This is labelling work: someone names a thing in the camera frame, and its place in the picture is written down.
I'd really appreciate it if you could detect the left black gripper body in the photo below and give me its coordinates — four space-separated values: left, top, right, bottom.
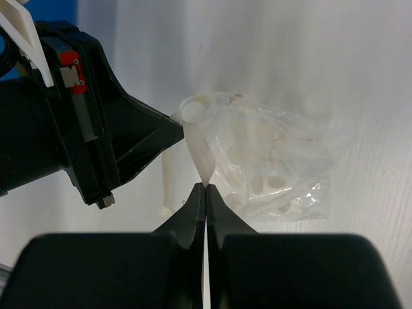
1 21 97 196

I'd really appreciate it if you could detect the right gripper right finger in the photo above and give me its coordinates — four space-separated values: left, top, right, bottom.
205 184 257 308

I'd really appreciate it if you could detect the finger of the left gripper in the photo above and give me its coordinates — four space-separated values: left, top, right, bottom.
69 32 183 209

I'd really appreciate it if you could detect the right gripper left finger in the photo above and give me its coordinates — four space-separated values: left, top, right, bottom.
154 183 206 308

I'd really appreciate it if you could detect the clear zip top bag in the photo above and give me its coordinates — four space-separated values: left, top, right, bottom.
171 92 353 222

